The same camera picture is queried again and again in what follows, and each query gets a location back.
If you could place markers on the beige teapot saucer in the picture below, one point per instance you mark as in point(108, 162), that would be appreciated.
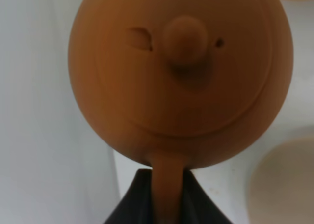
point(281, 189)

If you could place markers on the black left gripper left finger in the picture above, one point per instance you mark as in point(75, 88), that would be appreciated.
point(136, 205)

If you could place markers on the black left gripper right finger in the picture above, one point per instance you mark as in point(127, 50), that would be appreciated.
point(196, 206)

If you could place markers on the brown clay teapot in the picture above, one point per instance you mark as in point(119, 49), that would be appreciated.
point(179, 84)

